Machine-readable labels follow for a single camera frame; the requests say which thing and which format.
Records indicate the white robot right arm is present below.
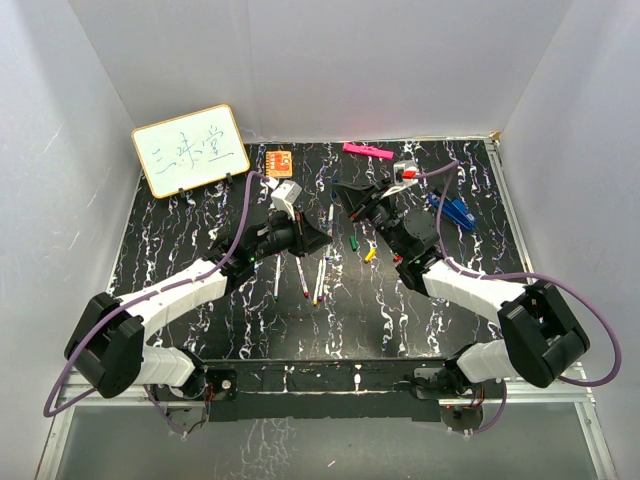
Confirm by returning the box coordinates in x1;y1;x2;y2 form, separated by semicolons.
333;180;590;397

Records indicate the red-tipped white pen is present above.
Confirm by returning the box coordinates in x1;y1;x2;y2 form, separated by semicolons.
295;257;310;299

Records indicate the purple-tipped white pen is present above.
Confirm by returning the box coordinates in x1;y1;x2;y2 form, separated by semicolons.
316;257;327;303

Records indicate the blue clamp tool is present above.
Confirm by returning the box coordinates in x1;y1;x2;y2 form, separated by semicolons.
427;189;477;231

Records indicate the blue-tipped white pen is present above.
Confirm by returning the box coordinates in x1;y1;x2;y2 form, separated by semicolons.
324;203;334;261

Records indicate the yellow-tipped white pen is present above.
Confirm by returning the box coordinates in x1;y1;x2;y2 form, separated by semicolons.
312;258;324;306

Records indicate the yellow pen cap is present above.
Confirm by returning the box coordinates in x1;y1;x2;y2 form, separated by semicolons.
364;248;376;263

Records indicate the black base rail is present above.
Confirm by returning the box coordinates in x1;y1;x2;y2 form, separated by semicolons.
151;358;504;422

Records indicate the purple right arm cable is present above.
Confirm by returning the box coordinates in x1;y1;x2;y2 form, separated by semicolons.
414;160;623;436

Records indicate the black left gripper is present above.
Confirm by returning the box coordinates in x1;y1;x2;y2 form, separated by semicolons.
250;207;332;263

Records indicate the aluminium frame rail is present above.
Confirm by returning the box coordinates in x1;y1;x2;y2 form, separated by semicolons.
484;138;618;479

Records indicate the green-tipped white pen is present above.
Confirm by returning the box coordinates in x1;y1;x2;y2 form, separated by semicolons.
273;254;282;301

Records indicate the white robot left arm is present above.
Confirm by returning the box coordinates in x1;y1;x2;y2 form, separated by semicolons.
64;211;332;399

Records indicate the pink plastic clip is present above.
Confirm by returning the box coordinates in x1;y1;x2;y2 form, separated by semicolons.
342;142;394;160

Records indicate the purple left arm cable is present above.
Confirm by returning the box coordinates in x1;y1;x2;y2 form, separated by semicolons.
43;171;281;441

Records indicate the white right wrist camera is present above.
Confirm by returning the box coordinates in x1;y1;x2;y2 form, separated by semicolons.
383;160;419;198

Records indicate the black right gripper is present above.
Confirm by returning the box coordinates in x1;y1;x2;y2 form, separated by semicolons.
334;179;407;258

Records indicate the small wooden-framed whiteboard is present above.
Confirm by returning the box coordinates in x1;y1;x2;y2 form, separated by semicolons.
131;104;250;199

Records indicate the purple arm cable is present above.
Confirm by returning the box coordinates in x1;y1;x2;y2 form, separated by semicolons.
414;160;623;436
43;171;281;441

